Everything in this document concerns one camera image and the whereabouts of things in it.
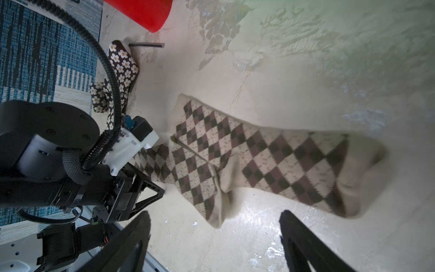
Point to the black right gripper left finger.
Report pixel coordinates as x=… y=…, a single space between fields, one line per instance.
x=126 y=252

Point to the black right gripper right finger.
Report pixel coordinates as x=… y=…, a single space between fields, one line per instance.
x=304 y=251

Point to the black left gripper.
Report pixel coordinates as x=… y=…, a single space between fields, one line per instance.
x=121 y=202

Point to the brown argyle sock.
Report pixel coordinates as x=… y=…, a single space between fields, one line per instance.
x=196 y=179
x=336 y=172

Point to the brown daisy pattern sock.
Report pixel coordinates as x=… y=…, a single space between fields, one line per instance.
x=125 y=68

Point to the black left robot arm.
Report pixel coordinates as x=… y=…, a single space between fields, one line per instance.
x=55 y=161

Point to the black pen on table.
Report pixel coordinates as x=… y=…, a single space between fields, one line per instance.
x=150 y=45

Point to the red ribbed plastic cup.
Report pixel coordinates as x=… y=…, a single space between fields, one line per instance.
x=150 y=14

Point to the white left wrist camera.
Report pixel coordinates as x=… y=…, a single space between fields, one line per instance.
x=135 y=135

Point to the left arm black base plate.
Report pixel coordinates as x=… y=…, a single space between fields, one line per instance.
x=62 y=244

